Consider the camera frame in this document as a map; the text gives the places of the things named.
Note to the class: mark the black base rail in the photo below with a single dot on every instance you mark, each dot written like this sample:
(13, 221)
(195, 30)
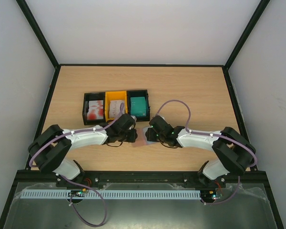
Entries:
(101, 178)

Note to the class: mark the teal card stack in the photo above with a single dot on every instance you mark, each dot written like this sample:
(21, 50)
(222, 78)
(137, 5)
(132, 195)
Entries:
(138, 106)

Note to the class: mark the grey slotted cable duct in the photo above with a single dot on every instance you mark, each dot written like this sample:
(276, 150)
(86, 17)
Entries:
(112, 194)

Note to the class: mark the black bin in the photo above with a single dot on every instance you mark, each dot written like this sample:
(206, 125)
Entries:
(139, 93)
(90, 97)

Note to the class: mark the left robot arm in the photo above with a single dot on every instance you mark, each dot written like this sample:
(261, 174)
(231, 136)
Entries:
(48, 151)

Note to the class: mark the red white card stack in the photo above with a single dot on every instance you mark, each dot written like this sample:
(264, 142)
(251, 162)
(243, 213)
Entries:
(95, 110)

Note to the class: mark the white pink card stack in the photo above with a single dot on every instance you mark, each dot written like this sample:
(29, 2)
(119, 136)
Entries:
(115, 108)

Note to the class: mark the black enclosure frame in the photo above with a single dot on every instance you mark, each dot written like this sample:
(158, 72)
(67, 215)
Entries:
(253, 175)

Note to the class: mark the yellow bin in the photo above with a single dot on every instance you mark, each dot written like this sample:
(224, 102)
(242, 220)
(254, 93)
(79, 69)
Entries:
(114, 95)

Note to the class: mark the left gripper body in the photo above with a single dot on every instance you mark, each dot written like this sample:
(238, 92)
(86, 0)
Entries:
(129, 138)

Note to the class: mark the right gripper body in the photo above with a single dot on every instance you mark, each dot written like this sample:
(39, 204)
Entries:
(150, 135)

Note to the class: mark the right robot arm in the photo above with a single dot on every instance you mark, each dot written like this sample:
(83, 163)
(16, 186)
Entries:
(234, 153)

